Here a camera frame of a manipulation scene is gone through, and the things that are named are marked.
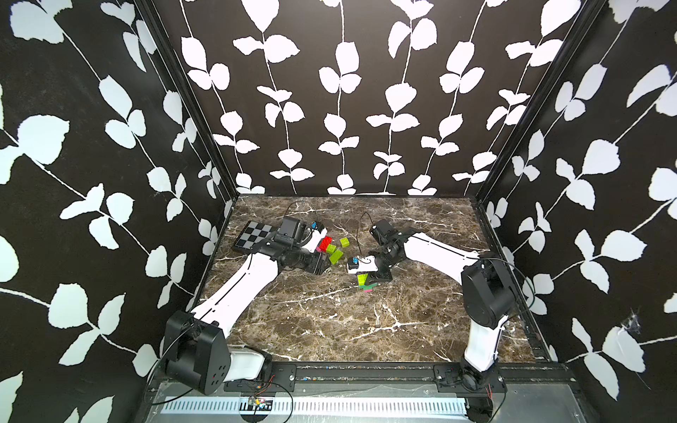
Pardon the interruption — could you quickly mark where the red long lego brick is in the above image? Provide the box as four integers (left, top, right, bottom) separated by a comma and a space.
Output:
317, 236, 333, 252

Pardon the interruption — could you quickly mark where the lime rectangular lego brick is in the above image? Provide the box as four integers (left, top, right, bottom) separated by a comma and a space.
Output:
357, 273, 368, 287

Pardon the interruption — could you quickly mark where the dark green long lego brick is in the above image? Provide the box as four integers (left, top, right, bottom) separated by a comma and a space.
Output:
361, 283, 380, 291

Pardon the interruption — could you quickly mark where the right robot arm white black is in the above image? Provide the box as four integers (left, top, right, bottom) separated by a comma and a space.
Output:
349, 220, 518, 380

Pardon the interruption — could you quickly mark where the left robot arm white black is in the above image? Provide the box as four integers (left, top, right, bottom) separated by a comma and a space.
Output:
160, 217, 331, 395

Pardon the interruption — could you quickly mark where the lime long lego brick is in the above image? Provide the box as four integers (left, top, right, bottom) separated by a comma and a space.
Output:
329, 250, 344, 265

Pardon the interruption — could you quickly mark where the black white checkerboard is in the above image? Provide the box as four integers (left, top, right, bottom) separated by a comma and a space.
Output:
232, 220, 276, 255

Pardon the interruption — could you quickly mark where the small circuit board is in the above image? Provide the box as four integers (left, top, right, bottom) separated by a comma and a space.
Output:
240, 397, 274, 415

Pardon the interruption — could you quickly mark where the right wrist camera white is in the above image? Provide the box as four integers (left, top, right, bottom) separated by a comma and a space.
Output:
347, 256, 378, 274

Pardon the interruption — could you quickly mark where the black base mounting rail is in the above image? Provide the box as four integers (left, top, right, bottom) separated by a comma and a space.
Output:
147, 360, 583, 395

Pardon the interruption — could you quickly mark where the white slotted cable duct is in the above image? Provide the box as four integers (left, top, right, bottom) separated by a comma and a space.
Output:
160, 397, 468, 419

